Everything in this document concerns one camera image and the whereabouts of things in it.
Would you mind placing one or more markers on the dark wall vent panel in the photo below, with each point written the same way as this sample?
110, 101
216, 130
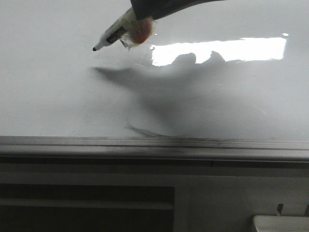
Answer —
81, 208

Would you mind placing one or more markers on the white black whiteboard marker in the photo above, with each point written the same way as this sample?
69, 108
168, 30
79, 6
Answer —
121, 26

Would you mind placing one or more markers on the white plastic marker tray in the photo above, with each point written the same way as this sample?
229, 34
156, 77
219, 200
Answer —
280, 224

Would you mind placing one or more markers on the red magnet taped to marker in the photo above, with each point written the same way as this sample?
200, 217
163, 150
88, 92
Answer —
138, 33

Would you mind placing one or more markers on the white whiteboard with aluminium frame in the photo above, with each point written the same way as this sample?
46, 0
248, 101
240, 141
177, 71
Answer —
221, 80

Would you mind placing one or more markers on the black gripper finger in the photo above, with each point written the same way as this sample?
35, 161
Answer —
158, 9

